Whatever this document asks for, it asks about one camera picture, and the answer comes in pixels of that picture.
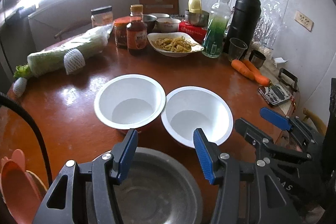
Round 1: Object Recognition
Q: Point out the round steel pan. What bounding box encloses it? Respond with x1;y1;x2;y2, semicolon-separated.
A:
114;147;203;223

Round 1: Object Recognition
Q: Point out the red white paper bowl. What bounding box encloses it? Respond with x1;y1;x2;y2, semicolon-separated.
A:
93;74;166;130
161;86;234;148

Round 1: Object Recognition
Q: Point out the yellow shell-shaped plate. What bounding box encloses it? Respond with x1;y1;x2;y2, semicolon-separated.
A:
26;170;48;198

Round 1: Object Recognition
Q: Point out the pink animal-ear plate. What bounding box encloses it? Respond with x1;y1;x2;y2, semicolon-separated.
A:
1;149;43;223

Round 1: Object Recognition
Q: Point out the carrot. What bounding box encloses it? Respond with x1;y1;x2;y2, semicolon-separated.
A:
231;59;255;81
243;60;271;86

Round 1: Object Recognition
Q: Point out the small steel cup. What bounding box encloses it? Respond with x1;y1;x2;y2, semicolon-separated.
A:
248;50;266;69

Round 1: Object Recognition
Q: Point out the small glass cup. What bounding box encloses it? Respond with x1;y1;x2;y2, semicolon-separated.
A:
228;38;248;61

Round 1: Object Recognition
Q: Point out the clear plastic bag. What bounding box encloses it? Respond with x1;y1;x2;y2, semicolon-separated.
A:
253;0;286;50

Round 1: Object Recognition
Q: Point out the foam-netted fruit right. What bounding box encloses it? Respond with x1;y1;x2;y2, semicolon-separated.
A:
63;49;85;75

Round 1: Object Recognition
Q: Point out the foam-netted fruit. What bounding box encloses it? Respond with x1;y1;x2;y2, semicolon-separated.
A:
13;77;27;97
63;49;85;75

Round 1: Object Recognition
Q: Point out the red box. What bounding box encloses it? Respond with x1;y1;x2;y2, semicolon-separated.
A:
178;21;207;44

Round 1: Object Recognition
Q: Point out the black thermos flask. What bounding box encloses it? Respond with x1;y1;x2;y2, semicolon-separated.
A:
223;0;261;53

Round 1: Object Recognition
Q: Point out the green liquid plastic bottle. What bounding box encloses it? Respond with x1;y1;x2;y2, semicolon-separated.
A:
202;0;231;59

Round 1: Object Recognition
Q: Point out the foam-netted fruit left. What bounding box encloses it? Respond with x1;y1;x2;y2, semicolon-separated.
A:
13;77;27;97

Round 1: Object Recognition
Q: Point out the white dish with food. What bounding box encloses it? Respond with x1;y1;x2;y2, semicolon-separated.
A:
147;32;204;57

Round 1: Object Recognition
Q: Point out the wrapped napa cabbage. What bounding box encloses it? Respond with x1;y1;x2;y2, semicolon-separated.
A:
15;24;113;78

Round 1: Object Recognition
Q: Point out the small steel bowl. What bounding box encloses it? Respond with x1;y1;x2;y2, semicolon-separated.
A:
185;10;209;27

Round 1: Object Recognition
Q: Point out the green leafy lettuce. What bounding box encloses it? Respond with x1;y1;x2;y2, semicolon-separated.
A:
13;64;34;79

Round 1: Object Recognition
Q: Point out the brown sauce bottle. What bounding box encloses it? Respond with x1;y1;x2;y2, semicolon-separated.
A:
126;5;147;56

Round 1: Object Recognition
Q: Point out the white ceramic bowl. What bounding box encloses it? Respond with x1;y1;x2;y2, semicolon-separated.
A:
157;18;181;33

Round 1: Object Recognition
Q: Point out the yellow lemon squeezer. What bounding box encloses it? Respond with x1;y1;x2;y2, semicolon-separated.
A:
188;0;203;14

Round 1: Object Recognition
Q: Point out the red chili sauce jar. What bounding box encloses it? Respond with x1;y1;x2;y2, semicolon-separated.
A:
113;16;130;49

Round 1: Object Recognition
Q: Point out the wooden armchair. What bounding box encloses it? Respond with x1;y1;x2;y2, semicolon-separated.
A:
54;20;91;41

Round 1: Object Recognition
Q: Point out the clear jar black lid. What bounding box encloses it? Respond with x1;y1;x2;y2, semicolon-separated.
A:
91;6;113;28

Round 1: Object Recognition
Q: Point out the wooden chair back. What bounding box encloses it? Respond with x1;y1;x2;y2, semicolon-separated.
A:
139;0;179;15

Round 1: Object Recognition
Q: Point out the wall power socket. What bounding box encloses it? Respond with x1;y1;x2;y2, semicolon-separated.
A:
294;11;314;32

